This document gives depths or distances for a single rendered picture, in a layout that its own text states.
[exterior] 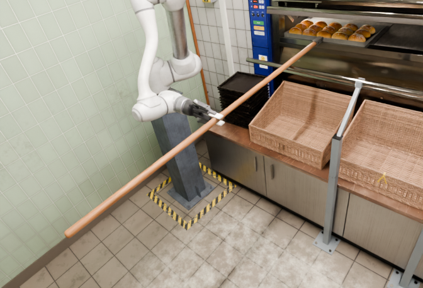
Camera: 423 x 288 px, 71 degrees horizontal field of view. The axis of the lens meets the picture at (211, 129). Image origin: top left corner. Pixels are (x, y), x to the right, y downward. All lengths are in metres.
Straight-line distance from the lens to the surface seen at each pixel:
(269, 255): 2.29
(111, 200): 1.17
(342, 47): 2.09
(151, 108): 1.49
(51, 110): 2.28
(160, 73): 1.99
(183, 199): 2.69
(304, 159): 2.01
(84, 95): 2.34
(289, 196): 2.27
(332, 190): 1.91
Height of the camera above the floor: 1.99
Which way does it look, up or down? 36 degrees down
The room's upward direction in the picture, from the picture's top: 12 degrees counter-clockwise
